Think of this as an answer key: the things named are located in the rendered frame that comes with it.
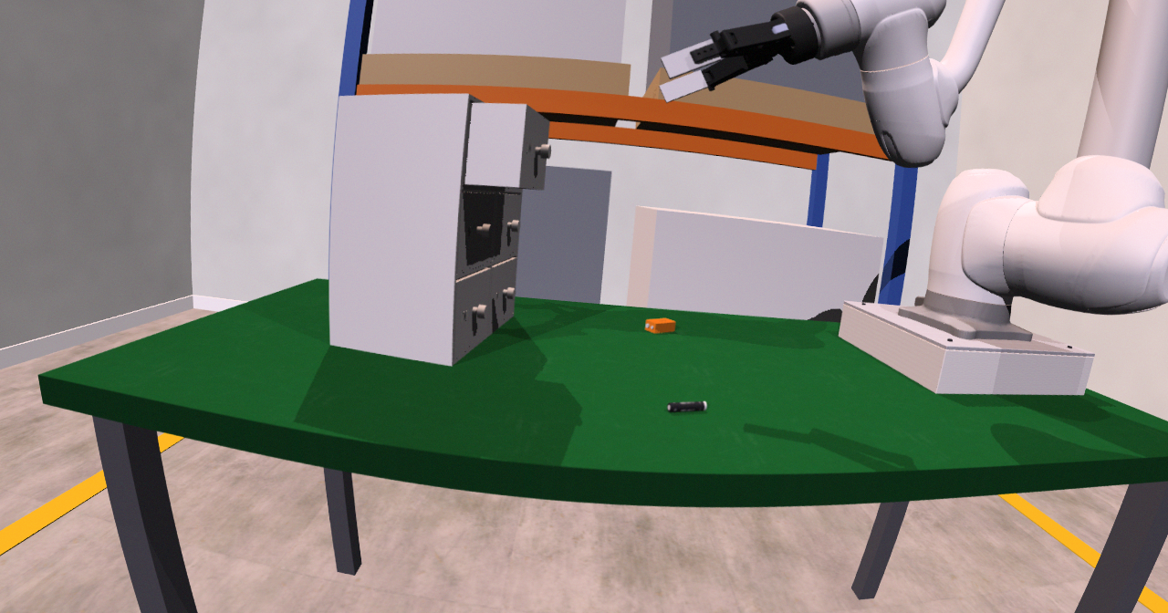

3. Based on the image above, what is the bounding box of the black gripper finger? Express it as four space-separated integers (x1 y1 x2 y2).
661 18 791 79
659 56 773 103

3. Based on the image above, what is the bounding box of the small grey chest of drawers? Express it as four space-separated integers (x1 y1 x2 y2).
329 95 523 365

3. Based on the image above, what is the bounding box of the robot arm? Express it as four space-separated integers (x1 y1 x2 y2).
797 0 1168 341

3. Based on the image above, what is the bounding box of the black battery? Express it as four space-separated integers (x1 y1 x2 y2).
667 400 707 412

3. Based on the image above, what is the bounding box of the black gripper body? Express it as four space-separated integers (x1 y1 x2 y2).
760 6 819 65

